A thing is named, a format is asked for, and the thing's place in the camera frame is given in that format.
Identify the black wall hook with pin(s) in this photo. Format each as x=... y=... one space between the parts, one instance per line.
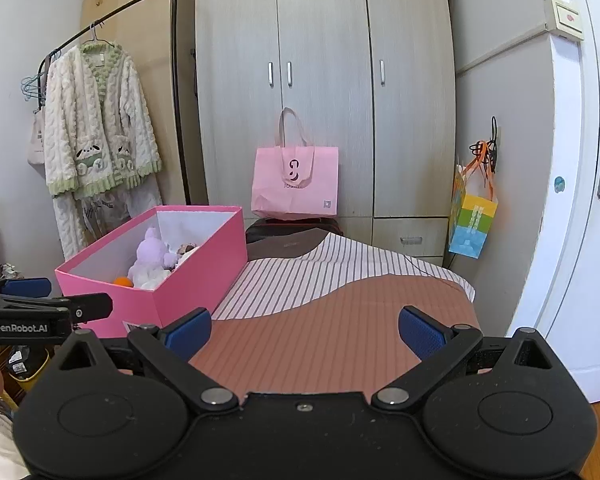
x=493 y=130

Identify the white door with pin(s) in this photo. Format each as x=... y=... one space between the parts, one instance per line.
x=570 y=235

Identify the purple plush toy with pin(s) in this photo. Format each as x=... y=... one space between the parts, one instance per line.
x=150 y=257

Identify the black metal clothes rack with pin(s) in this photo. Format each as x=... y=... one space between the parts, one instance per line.
x=181 y=110

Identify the colourful paper gift bag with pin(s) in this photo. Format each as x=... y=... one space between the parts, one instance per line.
x=472 y=230

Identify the beige wall switch box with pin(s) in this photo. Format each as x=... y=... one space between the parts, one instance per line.
x=562 y=16

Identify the grey wooden wardrobe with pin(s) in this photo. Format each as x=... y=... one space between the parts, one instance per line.
x=325 y=35

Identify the small white tote bag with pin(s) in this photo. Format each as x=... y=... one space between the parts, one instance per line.
x=36 y=140

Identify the pink tote bag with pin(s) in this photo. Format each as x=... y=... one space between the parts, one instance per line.
x=295 y=190

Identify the orange teardrop makeup sponge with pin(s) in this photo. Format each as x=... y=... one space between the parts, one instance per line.
x=123 y=282

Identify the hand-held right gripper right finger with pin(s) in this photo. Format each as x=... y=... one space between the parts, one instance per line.
x=422 y=332

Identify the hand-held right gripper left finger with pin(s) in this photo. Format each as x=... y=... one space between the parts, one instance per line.
x=187 y=332

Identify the yellow bin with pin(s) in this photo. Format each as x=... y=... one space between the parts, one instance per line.
x=30 y=382

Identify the teal round sticker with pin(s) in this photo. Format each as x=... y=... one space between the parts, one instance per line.
x=560 y=184

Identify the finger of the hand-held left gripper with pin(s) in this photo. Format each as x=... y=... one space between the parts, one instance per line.
x=92 y=306
x=27 y=287

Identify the light wooden cabinet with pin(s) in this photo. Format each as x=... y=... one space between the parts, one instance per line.
x=140 y=25

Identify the pink cardboard box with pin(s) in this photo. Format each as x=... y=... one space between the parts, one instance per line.
x=200 y=280

